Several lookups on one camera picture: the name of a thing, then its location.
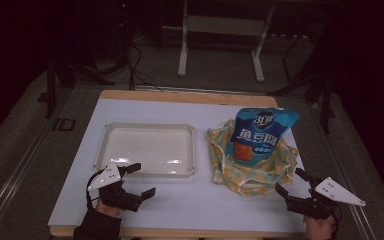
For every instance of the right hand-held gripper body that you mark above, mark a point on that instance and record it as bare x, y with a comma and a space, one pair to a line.
338, 191

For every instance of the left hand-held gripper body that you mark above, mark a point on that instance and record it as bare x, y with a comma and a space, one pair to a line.
108, 176

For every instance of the white square plastic tray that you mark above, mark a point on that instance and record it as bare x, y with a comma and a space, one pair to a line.
150, 150

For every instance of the yellow green patterned cloth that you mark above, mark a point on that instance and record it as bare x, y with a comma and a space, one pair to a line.
246, 181

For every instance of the blue snack bag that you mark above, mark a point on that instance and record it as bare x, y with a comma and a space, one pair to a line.
256, 136

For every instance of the person's left hand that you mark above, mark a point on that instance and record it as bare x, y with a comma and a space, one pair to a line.
108, 209

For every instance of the person's right hand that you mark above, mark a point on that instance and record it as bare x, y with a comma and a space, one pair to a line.
320, 229

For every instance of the black stand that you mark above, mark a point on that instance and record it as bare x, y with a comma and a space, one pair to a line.
325, 96
50, 86

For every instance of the metal floor rail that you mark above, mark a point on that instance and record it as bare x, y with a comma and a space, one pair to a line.
16, 173
350, 186

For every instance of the black floor bracket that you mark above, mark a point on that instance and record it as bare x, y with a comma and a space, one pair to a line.
64, 124

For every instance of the white metal table frame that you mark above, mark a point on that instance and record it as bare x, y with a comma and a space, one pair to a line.
226, 26

